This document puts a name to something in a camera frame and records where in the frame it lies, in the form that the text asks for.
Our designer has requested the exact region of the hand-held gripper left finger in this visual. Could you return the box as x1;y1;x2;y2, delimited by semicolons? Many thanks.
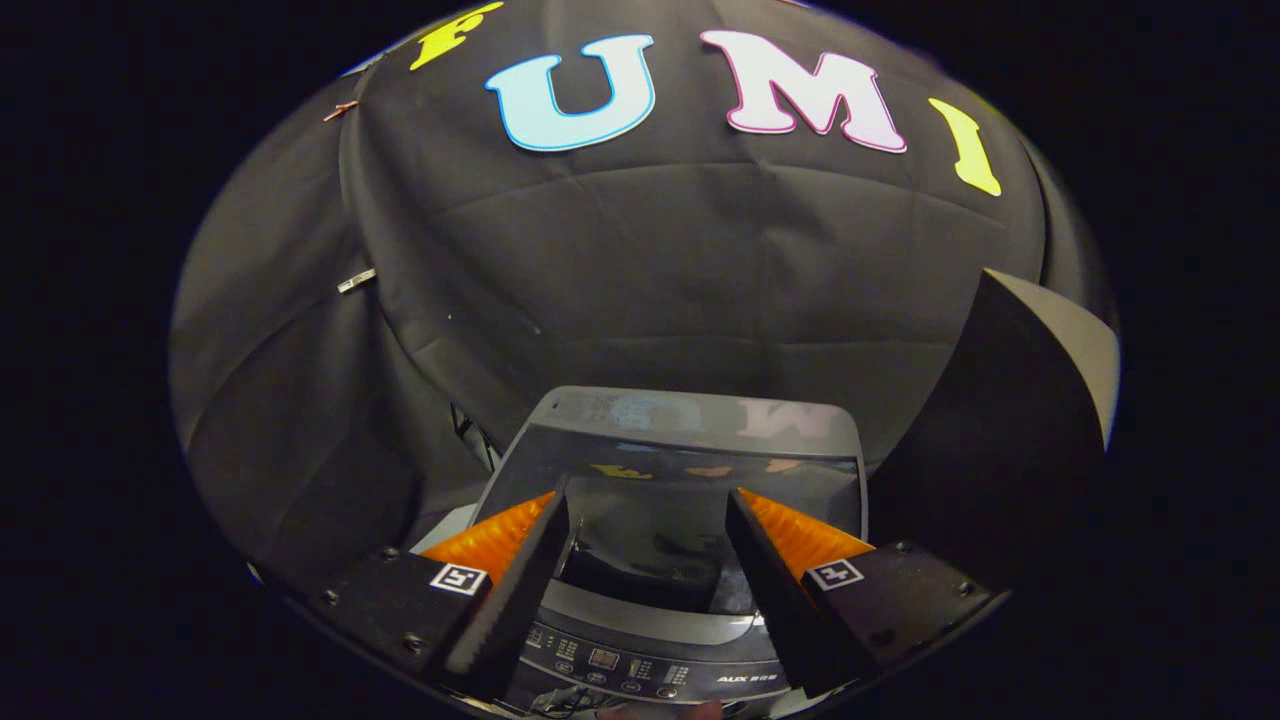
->
315;489;571;703

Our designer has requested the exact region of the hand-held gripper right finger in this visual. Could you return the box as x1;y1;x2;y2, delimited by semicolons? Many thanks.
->
724;488;998;700

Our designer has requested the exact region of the dark washing machine lid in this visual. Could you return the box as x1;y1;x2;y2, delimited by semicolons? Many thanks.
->
478;388;869;646

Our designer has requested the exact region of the grey washing machine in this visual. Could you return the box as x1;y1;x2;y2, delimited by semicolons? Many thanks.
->
410;385;871;717

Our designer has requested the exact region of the grey top white cabinet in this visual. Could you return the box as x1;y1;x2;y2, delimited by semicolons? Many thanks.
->
868;267;1122;601

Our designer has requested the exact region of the black backdrop cloth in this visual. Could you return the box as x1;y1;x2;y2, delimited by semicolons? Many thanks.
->
168;0;1121;601

